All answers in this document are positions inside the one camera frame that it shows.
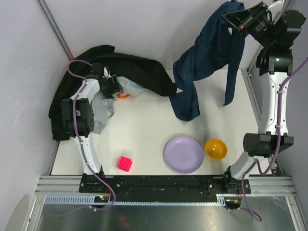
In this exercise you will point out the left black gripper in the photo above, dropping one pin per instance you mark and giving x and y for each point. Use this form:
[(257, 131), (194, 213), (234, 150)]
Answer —
[(111, 84)]

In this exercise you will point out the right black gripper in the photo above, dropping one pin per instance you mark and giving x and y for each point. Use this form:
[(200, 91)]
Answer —
[(247, 19)]

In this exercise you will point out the grey cloth garment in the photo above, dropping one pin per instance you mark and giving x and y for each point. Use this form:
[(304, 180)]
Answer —
[(103, 109)]

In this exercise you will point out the navy blue cloth garment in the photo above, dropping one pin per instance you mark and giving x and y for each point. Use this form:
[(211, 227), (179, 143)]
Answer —
[(216, 46)]

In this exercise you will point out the black cloth garment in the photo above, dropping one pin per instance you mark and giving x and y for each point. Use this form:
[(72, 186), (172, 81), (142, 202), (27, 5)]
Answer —
[(148, 73)]

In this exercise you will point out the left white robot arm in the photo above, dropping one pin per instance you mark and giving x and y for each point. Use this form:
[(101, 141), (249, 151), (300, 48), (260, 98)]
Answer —
[(78, 115)]

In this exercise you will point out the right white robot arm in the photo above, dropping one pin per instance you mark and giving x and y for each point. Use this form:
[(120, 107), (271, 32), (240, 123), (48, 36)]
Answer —
[(275, 30)]

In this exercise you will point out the orange cloth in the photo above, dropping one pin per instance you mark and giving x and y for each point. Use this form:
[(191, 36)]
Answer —
[(123, 95)]

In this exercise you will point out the pink toy cube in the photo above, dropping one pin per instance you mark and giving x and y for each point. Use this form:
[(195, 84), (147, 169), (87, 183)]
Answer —
[(124, 163)]

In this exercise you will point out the lilac plastic plate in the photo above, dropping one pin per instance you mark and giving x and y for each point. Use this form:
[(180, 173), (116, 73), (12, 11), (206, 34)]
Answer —
[(184, 154)]

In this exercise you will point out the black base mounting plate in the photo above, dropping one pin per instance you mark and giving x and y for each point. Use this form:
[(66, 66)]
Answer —
[(164, 187)]

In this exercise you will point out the orange plastic bowl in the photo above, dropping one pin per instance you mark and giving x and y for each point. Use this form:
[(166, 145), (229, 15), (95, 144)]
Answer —
[(216, 149)]

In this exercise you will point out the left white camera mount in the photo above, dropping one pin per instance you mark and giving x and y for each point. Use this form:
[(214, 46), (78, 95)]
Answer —
[(106, 73)]

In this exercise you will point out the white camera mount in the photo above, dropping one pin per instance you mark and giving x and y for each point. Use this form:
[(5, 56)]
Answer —
[(106, 73), (276, 6)]

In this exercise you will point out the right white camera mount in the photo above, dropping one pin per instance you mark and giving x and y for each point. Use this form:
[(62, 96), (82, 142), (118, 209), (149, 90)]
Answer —
[(276, 6)]

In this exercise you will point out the left aluminium frame post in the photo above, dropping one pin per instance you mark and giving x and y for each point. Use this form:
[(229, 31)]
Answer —
[(54, 27)]

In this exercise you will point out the grey slotted cable duct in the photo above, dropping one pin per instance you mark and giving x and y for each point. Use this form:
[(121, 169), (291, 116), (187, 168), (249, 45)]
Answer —
[(213, 200)]

